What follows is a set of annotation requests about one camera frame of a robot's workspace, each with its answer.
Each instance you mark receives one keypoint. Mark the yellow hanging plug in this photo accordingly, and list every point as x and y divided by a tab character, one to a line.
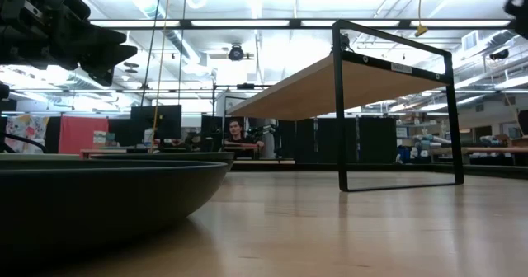
421	31

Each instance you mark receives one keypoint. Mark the black aluminium table frame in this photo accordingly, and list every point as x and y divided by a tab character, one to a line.
412	167

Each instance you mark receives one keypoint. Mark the person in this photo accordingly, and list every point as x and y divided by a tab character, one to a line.
236	130

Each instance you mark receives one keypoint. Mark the black ceiling speaker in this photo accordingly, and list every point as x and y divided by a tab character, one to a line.
500	54

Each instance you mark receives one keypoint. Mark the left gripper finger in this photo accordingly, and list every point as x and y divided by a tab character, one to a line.
90	34
107	60

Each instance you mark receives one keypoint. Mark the wooden shelf with black frame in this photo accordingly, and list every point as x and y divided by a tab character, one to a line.
350	87

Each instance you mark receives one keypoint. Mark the black round plate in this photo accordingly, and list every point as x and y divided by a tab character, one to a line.
185	156
103	203

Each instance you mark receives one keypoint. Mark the red partition panel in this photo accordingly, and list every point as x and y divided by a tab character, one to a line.
82	134

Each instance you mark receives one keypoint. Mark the background wooden table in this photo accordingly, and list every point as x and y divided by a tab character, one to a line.
495	149
103	151

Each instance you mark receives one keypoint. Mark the black overhead frame beam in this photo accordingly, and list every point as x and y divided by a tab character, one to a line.
295	23

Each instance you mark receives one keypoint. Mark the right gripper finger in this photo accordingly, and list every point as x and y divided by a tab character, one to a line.
520	9

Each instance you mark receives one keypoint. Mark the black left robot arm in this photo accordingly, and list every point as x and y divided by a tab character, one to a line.
3	91

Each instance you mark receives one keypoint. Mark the black partition panels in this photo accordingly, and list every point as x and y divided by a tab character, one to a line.
371	141

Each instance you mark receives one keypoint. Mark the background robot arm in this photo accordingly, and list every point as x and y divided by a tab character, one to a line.
264	130

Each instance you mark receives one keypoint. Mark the colourful patterned cloth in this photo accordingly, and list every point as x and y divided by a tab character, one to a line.
24	128

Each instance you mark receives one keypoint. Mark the black ceiling camera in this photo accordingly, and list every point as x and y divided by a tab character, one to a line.
236	53

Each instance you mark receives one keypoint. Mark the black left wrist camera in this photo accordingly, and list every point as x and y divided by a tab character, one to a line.
66	3

